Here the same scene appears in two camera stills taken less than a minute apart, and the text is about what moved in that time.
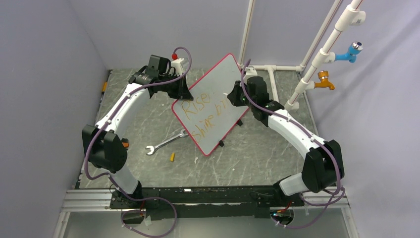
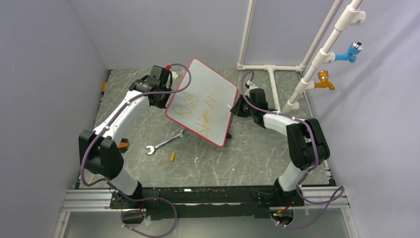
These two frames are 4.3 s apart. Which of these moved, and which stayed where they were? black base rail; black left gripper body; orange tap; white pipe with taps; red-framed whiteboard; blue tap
Moved: black left gripper body; red-framed whiteboard
Stayed: blue tap; orange tap; white pipe with taps; black base rail
